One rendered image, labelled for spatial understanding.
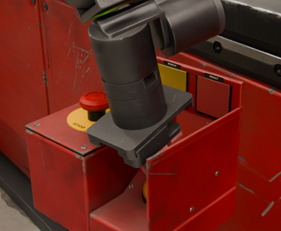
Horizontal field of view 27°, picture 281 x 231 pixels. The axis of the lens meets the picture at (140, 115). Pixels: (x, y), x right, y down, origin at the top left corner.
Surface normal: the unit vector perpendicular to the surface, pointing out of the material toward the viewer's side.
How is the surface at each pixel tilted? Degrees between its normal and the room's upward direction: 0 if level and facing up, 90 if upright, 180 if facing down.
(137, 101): 99
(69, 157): 90
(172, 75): 90
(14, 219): 0
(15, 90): 90
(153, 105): 93
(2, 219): 0
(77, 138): 0
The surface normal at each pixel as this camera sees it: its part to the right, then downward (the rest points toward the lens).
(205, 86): -0.68, 0.33
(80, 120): -0.01, -0.90
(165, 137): 0.74, 0.28
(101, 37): -0.19, -0.78
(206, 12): 0.35, 0.11
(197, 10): 0.26, -0.07
